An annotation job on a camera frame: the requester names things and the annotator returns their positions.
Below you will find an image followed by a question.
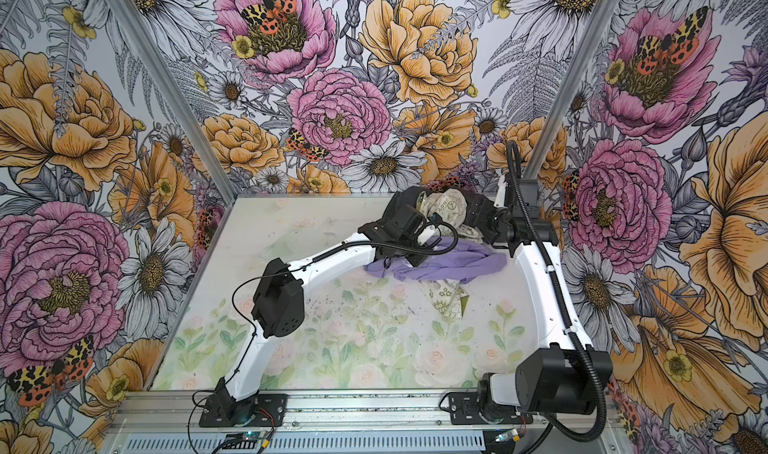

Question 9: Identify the cream patterned cloth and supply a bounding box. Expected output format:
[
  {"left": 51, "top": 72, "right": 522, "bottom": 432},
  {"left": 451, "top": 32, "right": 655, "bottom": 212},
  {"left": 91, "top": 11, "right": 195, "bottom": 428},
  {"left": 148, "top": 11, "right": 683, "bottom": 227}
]
[{"left": 418, "top": 188, "right": 487, "bottom": 319}]

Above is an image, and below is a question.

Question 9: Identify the purple cloth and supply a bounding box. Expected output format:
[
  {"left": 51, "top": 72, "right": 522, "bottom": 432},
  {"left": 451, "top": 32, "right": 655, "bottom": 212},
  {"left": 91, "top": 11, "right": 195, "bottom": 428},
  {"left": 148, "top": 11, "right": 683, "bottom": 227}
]
[{"left": 364, "top": 239, "right": 507, "bottom": 283}]

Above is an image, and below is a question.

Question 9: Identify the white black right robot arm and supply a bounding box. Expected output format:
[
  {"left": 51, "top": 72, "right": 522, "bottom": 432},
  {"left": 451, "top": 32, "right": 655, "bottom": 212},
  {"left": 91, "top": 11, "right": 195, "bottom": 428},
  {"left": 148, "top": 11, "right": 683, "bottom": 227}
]
[{"left": 467, "top": 173, "right": 613, "bottom": 422}]

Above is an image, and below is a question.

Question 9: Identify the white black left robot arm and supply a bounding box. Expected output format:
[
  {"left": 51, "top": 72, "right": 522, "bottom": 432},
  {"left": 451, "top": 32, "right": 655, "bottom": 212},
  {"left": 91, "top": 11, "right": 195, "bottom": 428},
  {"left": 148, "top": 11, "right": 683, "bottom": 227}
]
[{"left": 203, "top": 192, "right": 442, "bottom": 425}]

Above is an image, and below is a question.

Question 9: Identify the dark grey cloth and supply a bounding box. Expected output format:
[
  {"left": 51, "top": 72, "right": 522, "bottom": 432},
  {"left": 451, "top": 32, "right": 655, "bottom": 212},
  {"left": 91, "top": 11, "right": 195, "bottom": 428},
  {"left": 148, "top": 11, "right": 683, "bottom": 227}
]
[{"left": 384, "top": 186, "right": 498, "bottom": 237}]

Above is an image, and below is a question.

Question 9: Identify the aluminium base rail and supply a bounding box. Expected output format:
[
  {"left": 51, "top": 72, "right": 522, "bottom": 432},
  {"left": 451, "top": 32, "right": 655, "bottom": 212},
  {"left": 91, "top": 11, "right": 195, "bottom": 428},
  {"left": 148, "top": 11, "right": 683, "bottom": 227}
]
[{"left": 107, "top": 387, "right": 619, "bottom": 434}]

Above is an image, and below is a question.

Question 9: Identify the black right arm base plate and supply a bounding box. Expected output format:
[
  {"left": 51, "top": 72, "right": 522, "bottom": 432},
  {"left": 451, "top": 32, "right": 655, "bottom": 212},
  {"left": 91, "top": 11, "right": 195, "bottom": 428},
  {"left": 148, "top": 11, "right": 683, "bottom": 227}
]
[{"left": 438, "top": 391, "right": 533, "bottom": 426}]

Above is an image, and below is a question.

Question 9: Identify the white perforated cable duct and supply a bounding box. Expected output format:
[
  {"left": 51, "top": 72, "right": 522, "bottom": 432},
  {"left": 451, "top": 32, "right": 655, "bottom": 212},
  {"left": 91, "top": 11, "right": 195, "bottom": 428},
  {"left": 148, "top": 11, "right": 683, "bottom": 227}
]
[{"left": 113, "top": 430, "right": 486, "bottom": 453}]

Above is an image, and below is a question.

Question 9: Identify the aluminium corner post left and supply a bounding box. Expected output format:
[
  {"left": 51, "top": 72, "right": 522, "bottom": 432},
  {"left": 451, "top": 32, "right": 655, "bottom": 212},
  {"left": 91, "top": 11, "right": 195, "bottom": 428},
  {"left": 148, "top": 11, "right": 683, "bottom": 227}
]
[{"left": 106, "top": 0, "right": 237, "bottom": 207}]

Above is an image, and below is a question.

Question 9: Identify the aluminium corner post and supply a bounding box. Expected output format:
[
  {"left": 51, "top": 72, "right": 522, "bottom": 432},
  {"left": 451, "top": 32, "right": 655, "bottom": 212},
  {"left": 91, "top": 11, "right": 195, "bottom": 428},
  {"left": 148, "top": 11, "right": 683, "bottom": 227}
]
[
  {"left": 523, "top": 0, "right": 620, "bottom": 180},
  {"left": 106, "top": 0, "right": 237, "bottom": 207}
]

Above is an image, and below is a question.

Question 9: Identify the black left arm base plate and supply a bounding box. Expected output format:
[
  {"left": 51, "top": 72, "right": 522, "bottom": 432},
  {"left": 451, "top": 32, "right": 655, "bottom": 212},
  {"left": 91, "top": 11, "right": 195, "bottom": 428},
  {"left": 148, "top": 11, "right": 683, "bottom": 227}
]
[{"left": 199, "top": 391, "right": 288, "bottom": 428}]

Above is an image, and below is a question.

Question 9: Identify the aluminium corner post right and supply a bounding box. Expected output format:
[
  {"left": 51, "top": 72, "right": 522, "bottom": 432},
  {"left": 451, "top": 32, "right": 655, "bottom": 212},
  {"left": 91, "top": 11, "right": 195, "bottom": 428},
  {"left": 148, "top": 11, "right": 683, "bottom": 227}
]
[{"left": 523, "top": 0, "right": 620, "bottom": 180}]

